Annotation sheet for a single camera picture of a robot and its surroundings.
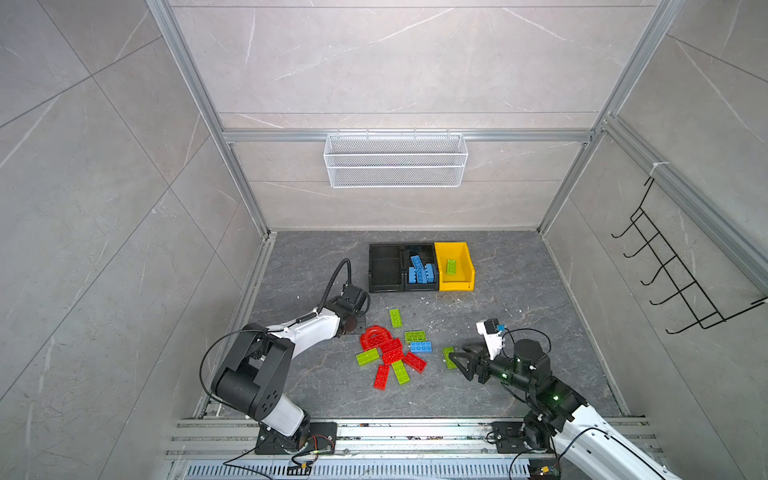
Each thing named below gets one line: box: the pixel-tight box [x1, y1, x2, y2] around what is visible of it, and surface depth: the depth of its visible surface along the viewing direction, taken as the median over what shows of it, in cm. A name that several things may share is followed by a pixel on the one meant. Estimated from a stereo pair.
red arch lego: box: [360, 325, 392, 352], surface depth 91 cm
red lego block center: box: [381, 338, 404, 365], surface depth 89 cm
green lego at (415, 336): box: [405, 331, 427, 343], surface depth 92 cm
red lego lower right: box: [403, 351, 427, 374], surface depth 87 cm
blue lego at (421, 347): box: [410, 341, 433, 353], surface depth 90 cm
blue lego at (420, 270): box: [414, 258, 427, 284], surface depth 106 cm
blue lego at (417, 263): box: [410, 255, 425, 271], surface depth 109 cm
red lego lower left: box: [374, 364, 391, 391], surface depth 84 cm
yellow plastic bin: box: [434, 242, 476, 292], surface depth 106 cm
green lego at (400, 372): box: [391, 360, 411, 385], surface depth 84 cm
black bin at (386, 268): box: [369, 243, 405, 293], surface depth 115 cm
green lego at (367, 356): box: [356, 348, 380, 366], surface depth 87 cm
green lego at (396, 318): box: [389, 308, 403, 329], surface depth 97 cm
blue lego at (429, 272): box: [424, 263, 435, 283], surface depth 106 cm
